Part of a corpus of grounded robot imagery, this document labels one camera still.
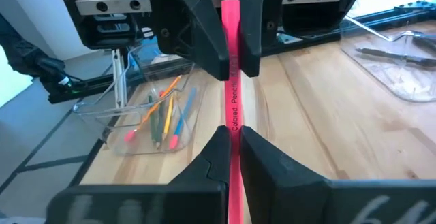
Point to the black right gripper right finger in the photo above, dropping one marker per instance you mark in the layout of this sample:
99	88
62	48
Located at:
279	190

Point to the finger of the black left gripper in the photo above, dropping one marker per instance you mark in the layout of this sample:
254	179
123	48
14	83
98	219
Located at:
190	23
253	30

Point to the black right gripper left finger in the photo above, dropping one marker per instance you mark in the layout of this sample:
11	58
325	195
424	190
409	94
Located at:
214	162

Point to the blue pencil pink eraser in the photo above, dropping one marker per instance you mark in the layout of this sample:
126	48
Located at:
185	111

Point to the yellow pencil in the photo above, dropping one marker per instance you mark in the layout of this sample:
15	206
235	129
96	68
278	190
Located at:
168	115

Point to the orange pencil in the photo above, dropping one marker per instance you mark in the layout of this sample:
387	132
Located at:
155	108

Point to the slim black pen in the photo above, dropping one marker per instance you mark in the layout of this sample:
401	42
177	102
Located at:
391	55

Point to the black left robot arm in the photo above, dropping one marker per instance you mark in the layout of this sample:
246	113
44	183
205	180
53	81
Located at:
24	53

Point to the clear plastic bin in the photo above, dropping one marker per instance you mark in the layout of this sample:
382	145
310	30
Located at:
129	145
391	77

